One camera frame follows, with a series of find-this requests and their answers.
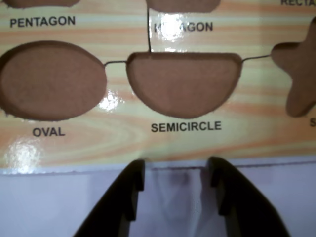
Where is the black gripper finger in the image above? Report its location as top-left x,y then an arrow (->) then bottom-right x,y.
208,156 -> 292,237
71,159 -> 146,237

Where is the wooden shapes puzzle board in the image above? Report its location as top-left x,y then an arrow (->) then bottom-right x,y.
0,0 -> 316,175

